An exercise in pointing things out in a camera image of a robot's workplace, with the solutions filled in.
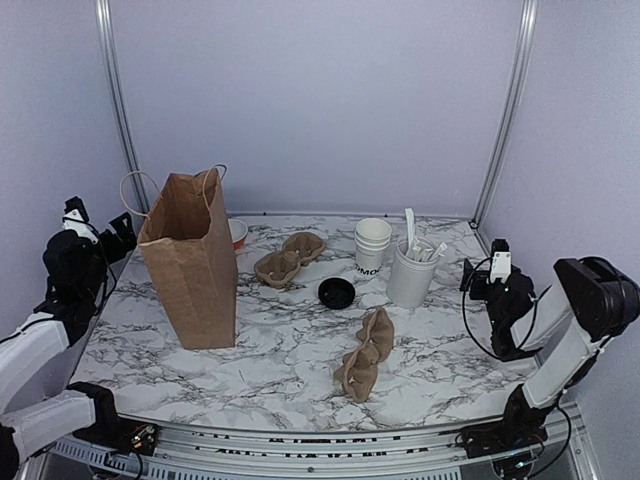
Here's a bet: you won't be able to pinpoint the white wrapped straw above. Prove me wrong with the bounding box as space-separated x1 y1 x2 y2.
405 208 415 255

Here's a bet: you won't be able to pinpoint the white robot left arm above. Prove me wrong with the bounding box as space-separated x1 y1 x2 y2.
1 207 136 479

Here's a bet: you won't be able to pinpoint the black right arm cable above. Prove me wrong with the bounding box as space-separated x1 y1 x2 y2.
460 255 539 359

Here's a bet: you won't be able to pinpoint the left aluminium frame post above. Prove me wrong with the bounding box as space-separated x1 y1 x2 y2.
94 0 151 214

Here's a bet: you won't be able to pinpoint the stacked cardboard cup carriers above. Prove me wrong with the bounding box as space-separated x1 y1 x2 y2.
254 232 326 289

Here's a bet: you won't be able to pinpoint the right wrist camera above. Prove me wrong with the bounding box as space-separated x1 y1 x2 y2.
489 238 512 284

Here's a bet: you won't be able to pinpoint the orange white bowl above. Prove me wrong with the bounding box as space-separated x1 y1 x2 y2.
228 218 248 250

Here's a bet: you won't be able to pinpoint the stack of white paper cups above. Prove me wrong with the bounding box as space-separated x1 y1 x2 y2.
354 218 392 276

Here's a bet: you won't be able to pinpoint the single cardboard cup carrier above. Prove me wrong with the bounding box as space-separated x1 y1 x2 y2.
333 306 395 403

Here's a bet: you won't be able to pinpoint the aluminium front rail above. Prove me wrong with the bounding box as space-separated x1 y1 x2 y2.
18 403 602 479

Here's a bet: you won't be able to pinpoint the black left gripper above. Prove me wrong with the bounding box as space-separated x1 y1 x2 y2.
77 212 137 302

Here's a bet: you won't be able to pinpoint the brown paper bag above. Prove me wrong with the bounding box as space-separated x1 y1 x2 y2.
125 164 238 350

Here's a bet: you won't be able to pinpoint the right aluminium frame post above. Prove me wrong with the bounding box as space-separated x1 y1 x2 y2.
471 0 539 229

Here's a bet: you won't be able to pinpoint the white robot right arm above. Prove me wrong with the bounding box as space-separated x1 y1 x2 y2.
460 252 639 456

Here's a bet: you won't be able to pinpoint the aluminium frame post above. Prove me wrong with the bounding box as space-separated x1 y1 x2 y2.
471 0 539 229
94 0 151 214

